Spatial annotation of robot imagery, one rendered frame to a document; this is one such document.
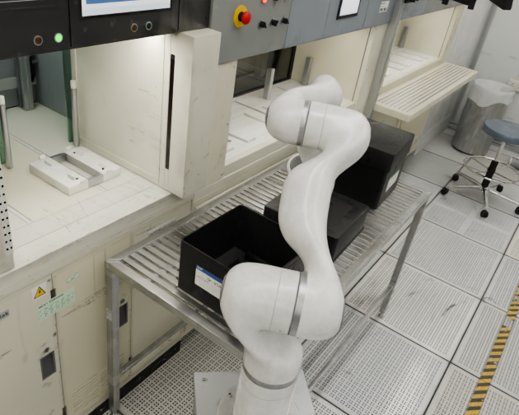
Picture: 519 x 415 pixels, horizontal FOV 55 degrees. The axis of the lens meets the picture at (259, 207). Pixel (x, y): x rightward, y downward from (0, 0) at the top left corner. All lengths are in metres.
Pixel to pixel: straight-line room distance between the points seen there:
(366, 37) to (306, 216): 1.92
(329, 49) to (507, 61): 2.72
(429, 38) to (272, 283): 3.52
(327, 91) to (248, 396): 0.68
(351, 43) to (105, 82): 1.46
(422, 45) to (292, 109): 3.26
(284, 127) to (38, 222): 0.83
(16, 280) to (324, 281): 0.84
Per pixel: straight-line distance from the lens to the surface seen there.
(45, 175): 1.77
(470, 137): 4.98
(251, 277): 0.91
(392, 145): 2.03
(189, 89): 1.52
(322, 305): 0.91
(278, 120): 1.07
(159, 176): 1.73
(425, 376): 2.56
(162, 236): 1.70
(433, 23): 4.24
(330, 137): 1.06
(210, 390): 1.26
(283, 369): 1.02
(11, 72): 2.30
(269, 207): 1.72
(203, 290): 1.42
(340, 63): 2.87
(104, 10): 1.31
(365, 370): 2.45
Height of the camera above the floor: 1.76
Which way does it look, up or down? 32 degrees down
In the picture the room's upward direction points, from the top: 10 degrees clockwise
